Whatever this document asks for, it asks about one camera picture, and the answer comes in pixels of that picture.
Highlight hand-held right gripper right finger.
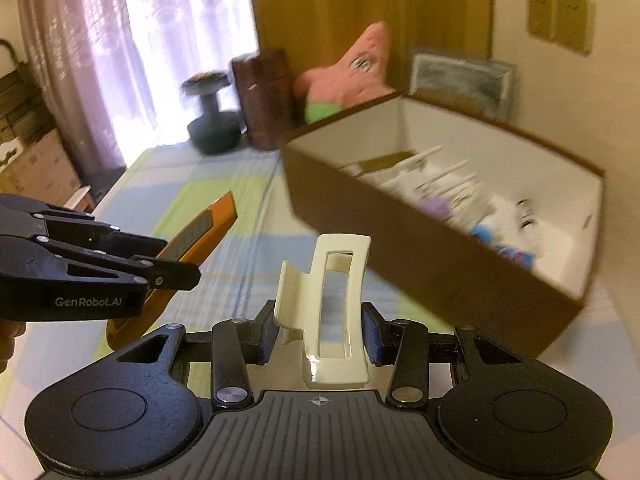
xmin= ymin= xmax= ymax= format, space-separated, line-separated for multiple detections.
xmin=360 ymin=301 xmax=523 ymax=406

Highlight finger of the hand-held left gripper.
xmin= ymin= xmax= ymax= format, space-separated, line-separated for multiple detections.
xmin=0 ymin=194 xmax=168 ymax=259
xmin=0 ymin=236 xmax=201 ymax=291

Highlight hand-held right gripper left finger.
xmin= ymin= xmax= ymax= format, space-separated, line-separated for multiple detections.
xmin=115 ymin=302 xmax=278 ymax=409

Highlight orange utility knife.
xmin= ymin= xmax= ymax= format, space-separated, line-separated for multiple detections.
xmin=106 ymin=191 xmax=237 ymax=351

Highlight cream hair claw clip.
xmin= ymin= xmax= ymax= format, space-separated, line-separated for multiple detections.
xmin=274 ymin=232 xmax=372 ymax=391

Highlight brown cardboard box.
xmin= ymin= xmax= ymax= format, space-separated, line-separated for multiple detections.
xmin=277 ymin=91 xmax=607 ymax=358

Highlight purple tube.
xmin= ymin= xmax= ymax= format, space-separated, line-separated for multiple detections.
xmin=422 ymin=197 xmax=452 ymax=219

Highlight blue tube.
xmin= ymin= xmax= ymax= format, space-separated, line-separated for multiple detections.
xmin=469 ymin=224 xmax=497 ymax=247

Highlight clear plastic case blue label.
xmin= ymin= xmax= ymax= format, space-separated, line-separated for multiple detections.
xmin=492 ymin=244 xmax=539 ymax=267

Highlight white plug adapter with antennas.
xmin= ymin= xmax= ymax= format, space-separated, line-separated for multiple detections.
xmin=385 ymin=145 xmax=493 ymax=231

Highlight small white black-capped tube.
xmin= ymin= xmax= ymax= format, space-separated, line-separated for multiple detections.
xmin=514 ymin=199 xmax=537 ymax=232

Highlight person's left hand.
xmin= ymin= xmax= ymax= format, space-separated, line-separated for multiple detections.
xmin=0 ymin=321 xmax=27 ymax=375

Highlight small wooden stool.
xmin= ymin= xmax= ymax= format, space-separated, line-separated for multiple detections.
xmin=62 ymin=185 xmax=96 ymax=211

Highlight stacked cardboard cartons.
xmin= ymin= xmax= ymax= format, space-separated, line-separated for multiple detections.
xmin=0 ymin=127 xmax=81 ymax=206

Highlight checked tablecloth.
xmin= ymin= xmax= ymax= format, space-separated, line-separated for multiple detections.
xmin=0 ymin=144 xmax=640 ymax=480

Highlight dark storage shelf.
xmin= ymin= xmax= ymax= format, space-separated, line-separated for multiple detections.
xmin=0 ymin=40 xmax=41 ymax=136

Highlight glass jar dark base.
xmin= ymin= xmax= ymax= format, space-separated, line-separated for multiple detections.
xmin=181 ymin=71 xmax=242 ymax=156

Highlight sheer purple curtain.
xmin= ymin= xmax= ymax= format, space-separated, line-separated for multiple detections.
xmin=15 ymin=0 xmax=258 ymax=181

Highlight brown cylindrical canister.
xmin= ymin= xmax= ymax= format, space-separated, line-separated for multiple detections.
xmin=230 ymin=49 xmax=293 ymax=151

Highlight pink starfish plush toy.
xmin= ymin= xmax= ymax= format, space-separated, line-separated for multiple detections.
xmin=292 ymin=21 xmax=396 ymax=124

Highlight framed picture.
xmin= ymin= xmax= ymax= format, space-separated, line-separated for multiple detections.
xmin=407 ymin=45 xmax=517 ymax=123

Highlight wooden door panel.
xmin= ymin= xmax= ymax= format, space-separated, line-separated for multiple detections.
xmin=245 ymin=0 xmax=496 ymax=111

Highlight wall light switch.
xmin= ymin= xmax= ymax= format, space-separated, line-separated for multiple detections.
xmin=555 ymin=0 xmax=596 ymax=55
xmin=527 ymin=0 xmax=556 ymax=41

